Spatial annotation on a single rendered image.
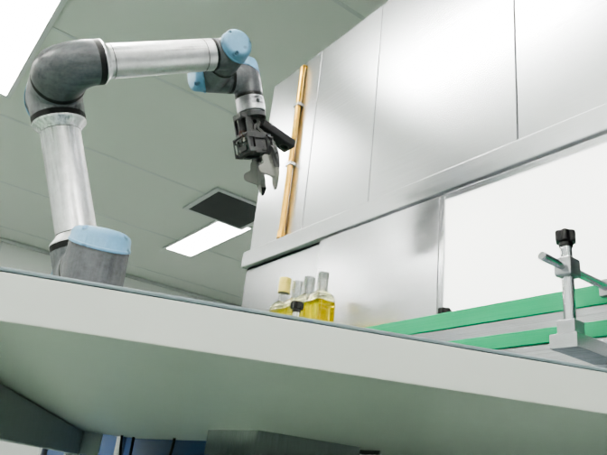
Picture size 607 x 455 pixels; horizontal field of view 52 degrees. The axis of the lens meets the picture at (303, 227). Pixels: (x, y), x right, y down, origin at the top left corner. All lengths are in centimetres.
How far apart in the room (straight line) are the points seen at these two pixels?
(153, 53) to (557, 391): 114
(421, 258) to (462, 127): 35
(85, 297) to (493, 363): 29
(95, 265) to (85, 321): 78
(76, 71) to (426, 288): 90
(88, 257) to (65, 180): 25
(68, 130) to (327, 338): 109
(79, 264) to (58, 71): 41
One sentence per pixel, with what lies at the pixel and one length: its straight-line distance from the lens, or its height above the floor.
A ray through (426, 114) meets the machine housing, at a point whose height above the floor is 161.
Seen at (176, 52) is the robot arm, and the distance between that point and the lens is 146.
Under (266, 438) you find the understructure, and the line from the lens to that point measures 106.
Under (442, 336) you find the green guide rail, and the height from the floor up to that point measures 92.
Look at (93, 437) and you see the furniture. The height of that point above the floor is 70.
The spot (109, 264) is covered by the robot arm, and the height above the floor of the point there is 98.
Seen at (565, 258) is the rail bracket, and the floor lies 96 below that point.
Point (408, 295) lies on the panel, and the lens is 151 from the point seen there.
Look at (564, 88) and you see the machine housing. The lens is 148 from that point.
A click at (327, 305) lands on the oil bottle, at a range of 153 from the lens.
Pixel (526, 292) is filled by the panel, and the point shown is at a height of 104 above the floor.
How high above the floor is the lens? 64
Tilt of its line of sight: 22 degrees up
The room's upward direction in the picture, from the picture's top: 7 degrees clockwise
